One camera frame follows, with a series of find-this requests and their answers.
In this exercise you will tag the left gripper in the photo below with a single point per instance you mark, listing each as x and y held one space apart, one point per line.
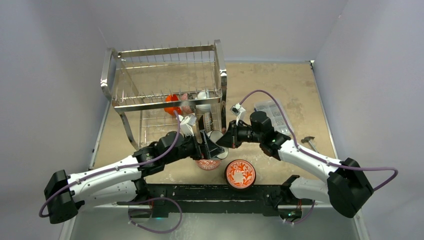
212 149

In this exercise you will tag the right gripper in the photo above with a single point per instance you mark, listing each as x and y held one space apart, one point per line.
236 134

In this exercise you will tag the red geometric pattern bowl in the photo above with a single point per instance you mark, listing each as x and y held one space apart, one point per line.
207 164

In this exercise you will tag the steel two-tier dish rack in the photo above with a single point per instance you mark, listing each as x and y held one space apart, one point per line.
144 85

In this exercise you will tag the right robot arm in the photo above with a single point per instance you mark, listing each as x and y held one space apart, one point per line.
339 183

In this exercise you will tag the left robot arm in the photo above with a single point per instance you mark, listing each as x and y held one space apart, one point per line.
66 194

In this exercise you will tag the red floral pattern bowl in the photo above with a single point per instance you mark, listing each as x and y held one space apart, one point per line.
240 175

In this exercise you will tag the clear plastic screw box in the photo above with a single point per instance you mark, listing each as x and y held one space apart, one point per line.
277 114

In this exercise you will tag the black hex key tool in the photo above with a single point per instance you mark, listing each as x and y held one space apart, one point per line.
309 140

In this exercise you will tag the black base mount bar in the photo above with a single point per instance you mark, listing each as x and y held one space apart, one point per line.
266 200

